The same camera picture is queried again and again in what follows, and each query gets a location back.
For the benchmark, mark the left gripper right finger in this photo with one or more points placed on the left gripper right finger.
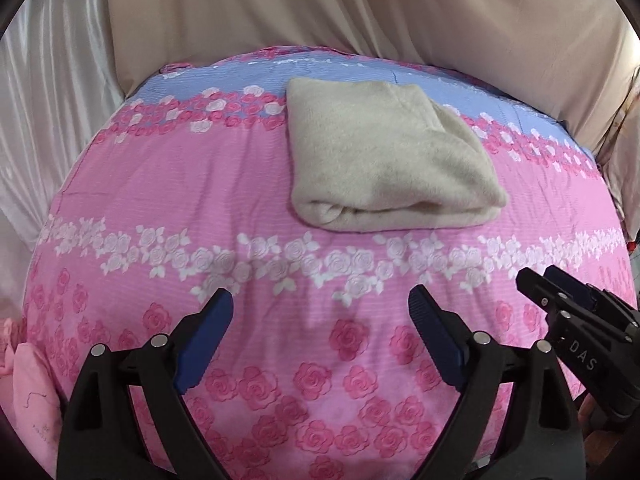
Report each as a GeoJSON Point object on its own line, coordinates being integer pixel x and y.
{"type": "Point", "coordinates": [540, 437]}

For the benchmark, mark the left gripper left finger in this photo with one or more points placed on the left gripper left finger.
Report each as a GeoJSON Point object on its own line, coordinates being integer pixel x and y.
{"type": "Point", "coordinates": [101, 437]}

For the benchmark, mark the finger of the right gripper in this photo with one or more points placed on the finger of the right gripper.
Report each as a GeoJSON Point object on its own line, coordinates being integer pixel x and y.
{"type": "Point", "coordinates": [547, 295]}
{"type": "Point", "coordinates": [570, 284]}

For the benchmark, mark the beige heart-pattern knit sweater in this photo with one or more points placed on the beige heart-pattern knit sweater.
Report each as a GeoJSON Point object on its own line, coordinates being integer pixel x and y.
{"type": "Point", "coordinates": [373, 156]}

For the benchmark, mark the person's right hand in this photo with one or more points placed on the person's right hand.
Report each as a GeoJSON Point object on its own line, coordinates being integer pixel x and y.
{"type": "Point", "coordinates": [599, 443]}

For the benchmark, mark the pink cloth item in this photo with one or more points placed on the pink cloth item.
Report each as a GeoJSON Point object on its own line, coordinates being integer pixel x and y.
{"type": "Point", "coordinates": [29, 396]}

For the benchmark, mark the pink floral bed sheet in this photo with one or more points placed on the pink floral bed sheet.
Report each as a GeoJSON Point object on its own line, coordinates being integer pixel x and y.
{"type": "Point", "coordinates": [321, 374]}

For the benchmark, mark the beige curtain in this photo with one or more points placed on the beige curtain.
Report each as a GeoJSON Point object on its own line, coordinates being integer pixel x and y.
{"type": "Point", "coordinates": [574, 60]}

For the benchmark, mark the white satin curtain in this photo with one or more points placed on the white satin curtain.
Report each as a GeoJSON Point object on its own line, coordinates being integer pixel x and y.
{"type": "Point", "coordinates": [58, 85]}

